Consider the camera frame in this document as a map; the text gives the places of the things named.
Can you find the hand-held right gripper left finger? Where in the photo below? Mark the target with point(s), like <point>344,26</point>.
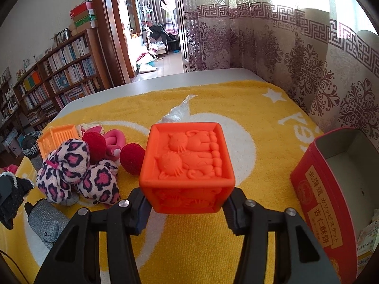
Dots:
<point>143,216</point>

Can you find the patterned beige curtain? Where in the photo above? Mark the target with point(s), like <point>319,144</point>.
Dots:
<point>266,50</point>

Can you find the yellow and white blanket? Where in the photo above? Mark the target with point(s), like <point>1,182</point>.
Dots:
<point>213,100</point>

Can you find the red pom-pom ball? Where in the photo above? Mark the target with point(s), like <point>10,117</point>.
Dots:
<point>94,146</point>
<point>131,158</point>

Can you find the orange cat-embossed rubber cube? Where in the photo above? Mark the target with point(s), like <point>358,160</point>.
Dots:
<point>186,159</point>

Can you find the grey knitted sock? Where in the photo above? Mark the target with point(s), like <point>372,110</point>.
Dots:
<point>44,222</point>

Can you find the pile of clothes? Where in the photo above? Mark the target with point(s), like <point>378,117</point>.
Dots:
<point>157,31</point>

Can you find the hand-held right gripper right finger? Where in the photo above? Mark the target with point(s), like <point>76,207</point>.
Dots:
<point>229,216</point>

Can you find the paper leaflets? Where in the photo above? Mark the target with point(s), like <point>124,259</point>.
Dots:
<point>367,242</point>

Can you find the leopard print plush toy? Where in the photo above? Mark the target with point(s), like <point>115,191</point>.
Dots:
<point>68,156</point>

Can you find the picture frame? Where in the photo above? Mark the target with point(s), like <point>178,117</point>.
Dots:
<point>62,36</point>

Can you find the small framed picture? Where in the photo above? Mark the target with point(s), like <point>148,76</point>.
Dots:
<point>6,74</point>

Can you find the red tin box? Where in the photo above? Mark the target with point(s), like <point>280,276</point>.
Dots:
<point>319,201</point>

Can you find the clear plastic bag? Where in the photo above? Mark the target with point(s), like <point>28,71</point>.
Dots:
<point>177,114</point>

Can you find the red cardboard box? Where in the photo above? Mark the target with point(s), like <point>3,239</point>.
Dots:
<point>81,9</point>

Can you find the cream and pink fabric roll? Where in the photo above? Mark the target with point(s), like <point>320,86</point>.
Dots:
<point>97,129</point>

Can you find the grey sock with black cuff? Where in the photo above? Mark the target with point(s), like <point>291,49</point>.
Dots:
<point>31,146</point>

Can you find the green cardboard box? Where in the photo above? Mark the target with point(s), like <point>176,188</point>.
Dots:
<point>86,20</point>

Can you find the light orange ribbed cube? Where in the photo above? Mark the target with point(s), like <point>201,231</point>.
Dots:
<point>56,139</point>

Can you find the wooden bookshelf with books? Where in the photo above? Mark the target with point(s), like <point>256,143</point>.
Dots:
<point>68,65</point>

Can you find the wooden door frame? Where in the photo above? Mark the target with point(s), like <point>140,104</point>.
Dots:
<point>100,35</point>

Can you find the pink curly tube toy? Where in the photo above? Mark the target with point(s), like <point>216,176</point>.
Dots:
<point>114,137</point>

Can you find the grey-brown room curtain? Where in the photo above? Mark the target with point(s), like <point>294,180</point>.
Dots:
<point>152,3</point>

